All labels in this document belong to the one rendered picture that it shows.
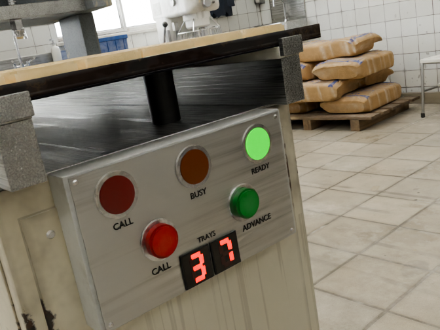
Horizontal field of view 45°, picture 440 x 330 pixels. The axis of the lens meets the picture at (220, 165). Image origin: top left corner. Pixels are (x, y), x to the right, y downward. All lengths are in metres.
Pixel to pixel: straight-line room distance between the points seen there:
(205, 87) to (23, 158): 0.31
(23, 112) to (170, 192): 0.15
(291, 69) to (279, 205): 0.14
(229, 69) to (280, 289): 0.26
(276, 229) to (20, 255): 0.26
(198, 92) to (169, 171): 0.22
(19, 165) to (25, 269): 0.09
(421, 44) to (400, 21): 0.28
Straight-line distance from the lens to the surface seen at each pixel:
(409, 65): 5.04
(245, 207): 0.51
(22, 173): 0.41
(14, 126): 0.40
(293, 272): 0.64
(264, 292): 0.61
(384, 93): 4.48
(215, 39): 0.53
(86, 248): 0.44
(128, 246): 0.45
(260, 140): 0.53
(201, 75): 0.65
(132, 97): 0.80
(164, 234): 0.46
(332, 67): 4.27
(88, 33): 1.35
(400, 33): 5.05
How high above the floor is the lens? 0.93
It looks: 14 degrees down
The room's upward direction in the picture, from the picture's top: 10 degrees counter-clockwise
